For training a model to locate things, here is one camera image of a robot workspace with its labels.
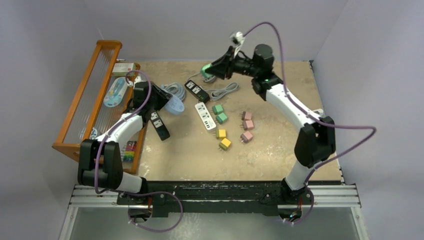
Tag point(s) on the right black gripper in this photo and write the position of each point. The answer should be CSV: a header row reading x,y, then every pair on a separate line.
x,y
223,68

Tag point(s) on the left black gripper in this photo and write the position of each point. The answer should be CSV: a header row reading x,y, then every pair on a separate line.
x,y
163,97

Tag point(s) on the round blue power hub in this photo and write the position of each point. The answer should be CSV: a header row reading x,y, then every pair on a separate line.
x,y
175,106

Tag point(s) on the long black power strip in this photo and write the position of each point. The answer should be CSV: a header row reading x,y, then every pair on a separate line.
x,y
159,126

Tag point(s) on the short black power strip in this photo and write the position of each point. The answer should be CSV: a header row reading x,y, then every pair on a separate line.
x,y
200,94

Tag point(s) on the green charger plug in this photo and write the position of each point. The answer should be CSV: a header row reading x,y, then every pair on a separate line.
x,y
221,118

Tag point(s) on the pink charger plug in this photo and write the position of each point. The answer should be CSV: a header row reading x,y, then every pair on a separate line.
x,y
248,125
246,116

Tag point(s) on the white power strip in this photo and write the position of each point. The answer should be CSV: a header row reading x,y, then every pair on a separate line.
x,y
205,116

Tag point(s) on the yellow charger plug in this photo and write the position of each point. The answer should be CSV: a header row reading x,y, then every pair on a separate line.
x,y
220,134

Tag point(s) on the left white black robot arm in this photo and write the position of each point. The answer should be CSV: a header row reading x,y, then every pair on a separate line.
x,y
100,163

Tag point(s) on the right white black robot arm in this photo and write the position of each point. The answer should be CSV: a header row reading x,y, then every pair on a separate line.
x,y
315,141

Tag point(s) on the blue packaged item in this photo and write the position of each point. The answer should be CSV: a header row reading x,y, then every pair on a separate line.
x,y
116,92

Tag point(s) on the white pink box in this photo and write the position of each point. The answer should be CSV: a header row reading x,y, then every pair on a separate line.
x,y
120,69

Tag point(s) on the orange wooden shelf rack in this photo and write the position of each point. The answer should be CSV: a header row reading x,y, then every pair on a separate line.
x,y
87,110

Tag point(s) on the colourful marker pack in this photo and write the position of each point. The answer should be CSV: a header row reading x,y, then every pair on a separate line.
x,y
127,153

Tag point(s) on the blue white tape roll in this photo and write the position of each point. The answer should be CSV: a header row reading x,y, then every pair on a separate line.
x,y
93,134

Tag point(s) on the white blue clip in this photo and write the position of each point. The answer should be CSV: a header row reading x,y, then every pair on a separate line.
x,y
319,112

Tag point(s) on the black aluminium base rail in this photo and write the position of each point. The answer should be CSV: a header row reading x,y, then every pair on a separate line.
x,y
222,197

